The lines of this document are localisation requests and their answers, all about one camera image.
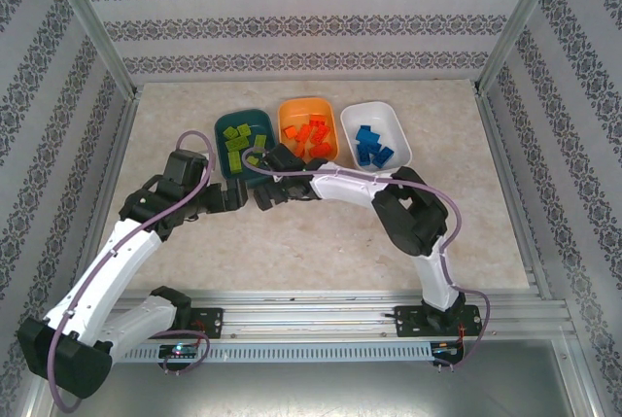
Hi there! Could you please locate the teal plastic container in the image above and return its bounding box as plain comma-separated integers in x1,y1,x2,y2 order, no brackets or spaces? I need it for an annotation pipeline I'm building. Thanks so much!
214,108,277,190

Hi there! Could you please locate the orange plastic container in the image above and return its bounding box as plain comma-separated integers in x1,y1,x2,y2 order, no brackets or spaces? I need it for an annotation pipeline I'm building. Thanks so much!
276,97,340,165

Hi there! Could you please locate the white plastic container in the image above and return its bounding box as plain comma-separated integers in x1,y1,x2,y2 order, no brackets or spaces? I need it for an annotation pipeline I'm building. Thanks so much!
339,102,413,176

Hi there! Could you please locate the small circuit board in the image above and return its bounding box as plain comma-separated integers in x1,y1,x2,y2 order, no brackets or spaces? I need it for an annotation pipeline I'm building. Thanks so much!
158,344,201,359
431,341,466,358

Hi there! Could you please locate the grey metal panel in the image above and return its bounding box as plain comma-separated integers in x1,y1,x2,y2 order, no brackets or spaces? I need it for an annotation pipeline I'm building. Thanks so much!
77,361,584,417

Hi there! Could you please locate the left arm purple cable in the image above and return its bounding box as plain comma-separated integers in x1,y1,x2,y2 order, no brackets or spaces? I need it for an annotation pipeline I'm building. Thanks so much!
47,129,216,413

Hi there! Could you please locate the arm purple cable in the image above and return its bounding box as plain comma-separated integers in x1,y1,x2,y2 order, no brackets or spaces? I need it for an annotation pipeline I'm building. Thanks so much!
47,129,216,413
242,146,491,375

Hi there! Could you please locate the aluminium side rail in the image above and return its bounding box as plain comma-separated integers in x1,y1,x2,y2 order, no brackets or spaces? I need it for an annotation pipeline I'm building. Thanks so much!
473,88,555,301
65,88,143,306

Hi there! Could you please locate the long aluminium base rail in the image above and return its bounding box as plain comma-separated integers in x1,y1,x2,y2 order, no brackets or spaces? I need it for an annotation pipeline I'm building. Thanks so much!
46,289,572,340

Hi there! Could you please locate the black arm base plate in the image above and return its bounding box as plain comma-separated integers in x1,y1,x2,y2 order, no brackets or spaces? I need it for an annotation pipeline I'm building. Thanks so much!
392,304,482,338
164,307,225,339

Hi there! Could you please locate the grey slotted cable duct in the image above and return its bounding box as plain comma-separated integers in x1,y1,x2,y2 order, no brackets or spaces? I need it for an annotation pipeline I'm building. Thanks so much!
114,342,433,364

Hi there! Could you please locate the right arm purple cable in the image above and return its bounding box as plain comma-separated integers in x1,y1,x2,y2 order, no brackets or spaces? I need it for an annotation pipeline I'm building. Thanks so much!
242,146,491,375

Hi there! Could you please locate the aluminium frame post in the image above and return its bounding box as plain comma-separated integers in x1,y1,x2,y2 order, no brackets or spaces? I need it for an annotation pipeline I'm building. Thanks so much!
41,0,142,100
473,0,570,95

